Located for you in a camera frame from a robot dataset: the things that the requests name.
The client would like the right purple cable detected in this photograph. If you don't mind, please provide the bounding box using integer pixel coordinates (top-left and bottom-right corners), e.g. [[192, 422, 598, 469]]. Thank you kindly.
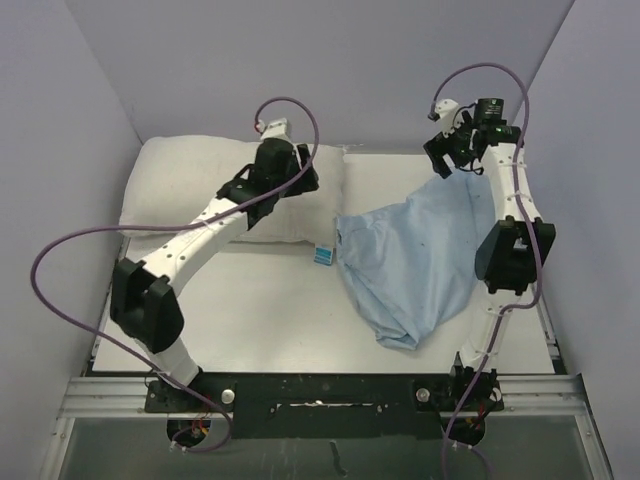
[[430, 62, 544, 480]]

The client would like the white pillow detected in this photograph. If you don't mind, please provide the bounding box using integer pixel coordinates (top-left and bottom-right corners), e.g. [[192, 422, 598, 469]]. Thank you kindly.
[[119, 135, 345, 246]]

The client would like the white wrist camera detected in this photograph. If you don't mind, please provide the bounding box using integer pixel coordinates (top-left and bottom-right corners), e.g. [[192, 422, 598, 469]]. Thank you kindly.
[[254, 118, 291, 143], [428, 99, 463, 137]]

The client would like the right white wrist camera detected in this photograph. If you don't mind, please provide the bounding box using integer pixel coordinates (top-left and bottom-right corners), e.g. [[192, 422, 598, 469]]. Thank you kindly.
[[428, 99, 463, 137]]

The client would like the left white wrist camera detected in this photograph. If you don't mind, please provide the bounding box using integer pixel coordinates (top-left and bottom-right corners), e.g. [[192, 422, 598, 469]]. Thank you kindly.
[[254, 118, 291, 143]]

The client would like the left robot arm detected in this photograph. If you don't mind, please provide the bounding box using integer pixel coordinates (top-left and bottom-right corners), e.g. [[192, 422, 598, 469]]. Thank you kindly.
[[109, 138, 319, 411]]

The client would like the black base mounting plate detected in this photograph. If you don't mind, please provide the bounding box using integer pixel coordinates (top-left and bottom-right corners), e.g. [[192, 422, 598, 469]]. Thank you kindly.
[[144, 369, 504, 440]]

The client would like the light blue pillowcase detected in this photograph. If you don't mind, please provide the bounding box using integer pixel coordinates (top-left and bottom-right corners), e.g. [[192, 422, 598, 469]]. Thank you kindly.
[[336, 172, 495, 350]]

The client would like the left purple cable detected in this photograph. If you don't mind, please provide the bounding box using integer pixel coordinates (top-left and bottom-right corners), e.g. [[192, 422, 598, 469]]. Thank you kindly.
[[29, 97, 321, 455]]

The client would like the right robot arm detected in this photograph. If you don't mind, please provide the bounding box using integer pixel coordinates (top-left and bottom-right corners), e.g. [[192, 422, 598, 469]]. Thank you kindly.
[[424, 98, 556, 409]]

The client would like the purple cable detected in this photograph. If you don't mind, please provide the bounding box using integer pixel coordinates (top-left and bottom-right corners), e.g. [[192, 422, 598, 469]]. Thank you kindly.
[[430, 62, 544, 480], [29, 97, 321, 455]]

